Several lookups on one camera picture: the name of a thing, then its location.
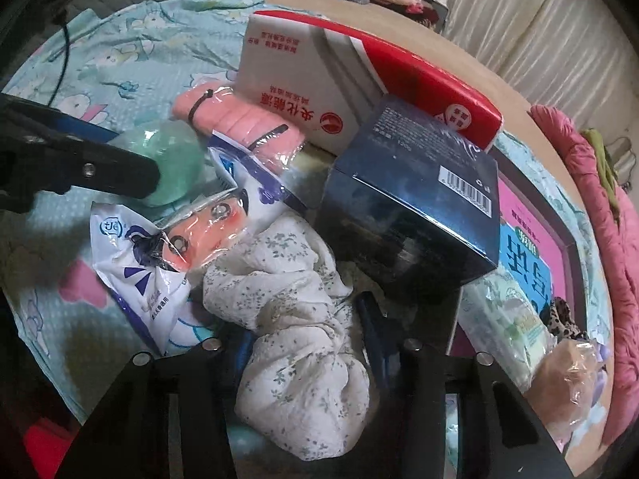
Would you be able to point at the floral tissue pack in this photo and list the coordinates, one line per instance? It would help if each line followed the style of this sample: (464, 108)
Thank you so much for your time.
(504, 319)

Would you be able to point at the red cloth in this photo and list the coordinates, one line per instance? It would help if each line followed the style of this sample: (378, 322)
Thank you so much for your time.
(45, 451)

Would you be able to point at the pink printed tray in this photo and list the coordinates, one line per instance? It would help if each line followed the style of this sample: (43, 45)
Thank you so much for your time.
(529, 209)

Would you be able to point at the white floral cloth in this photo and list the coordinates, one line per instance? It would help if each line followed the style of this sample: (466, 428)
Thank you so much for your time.
(299, 384)

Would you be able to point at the teal cartoon printed blanket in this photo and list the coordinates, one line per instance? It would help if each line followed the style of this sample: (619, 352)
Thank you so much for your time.
(125, 60)

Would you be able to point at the leopard print cloth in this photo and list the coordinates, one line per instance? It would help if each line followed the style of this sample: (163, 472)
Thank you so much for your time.
(561, 317)

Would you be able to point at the green cloth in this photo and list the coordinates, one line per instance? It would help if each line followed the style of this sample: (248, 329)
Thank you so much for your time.
(601, 169)

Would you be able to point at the beige plush doll pink dress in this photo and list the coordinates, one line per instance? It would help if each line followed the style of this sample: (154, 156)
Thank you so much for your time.
(564, 384)

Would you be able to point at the dark blue box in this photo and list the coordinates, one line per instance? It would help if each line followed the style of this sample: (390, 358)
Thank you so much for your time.
(409, 209)

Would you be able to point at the red and white box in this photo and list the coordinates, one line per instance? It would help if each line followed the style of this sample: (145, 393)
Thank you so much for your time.
(279, 85)

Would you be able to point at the pink comforter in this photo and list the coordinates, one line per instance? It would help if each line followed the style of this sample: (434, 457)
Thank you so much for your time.
(614, 259)

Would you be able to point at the cream curtain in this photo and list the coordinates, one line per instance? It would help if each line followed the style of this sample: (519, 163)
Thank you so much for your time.
(539, 25)

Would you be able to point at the pink towel in plastic wrap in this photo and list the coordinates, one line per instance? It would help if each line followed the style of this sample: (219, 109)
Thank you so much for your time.
(234, 119)

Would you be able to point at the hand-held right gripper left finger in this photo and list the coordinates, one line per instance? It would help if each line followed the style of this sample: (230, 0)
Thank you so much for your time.
(209, 374)

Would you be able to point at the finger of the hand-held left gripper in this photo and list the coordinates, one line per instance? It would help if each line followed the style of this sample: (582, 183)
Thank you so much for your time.
(115, 174)
(85, 124)

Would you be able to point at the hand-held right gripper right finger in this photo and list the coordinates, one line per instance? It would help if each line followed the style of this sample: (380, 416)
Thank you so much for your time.
(379, 344)

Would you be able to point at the white blue cartoon plastic package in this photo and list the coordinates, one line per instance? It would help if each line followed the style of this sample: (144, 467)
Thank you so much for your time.
(135, 279)

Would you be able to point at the green translucent ball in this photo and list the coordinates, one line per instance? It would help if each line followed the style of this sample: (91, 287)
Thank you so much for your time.
(169, 154)

